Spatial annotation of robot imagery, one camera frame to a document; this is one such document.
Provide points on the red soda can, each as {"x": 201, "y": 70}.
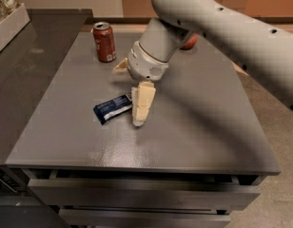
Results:
{"x": 104, "y": 41}

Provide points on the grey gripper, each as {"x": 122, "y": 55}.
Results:
{"x": 143, "y": 64}

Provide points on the white snack box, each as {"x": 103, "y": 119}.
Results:
{"x": 12, "y": 25}

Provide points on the grey lower drawer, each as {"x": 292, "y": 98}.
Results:
{"x": 133, "y": 219}

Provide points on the grey drawer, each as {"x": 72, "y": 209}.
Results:
{"x": 133, "y": 219}
{"x": 144, "y": 193}

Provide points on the red apple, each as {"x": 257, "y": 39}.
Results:
{"x": 190, "y": 43}

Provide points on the grey upper drawer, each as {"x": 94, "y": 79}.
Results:
{"x": 144, "y": 193}

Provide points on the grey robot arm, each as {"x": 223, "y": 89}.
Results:
{"x": 264, "y": 51}

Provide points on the blue rxbar wrapper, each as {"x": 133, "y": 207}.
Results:
{"x": 113, "y": 108}

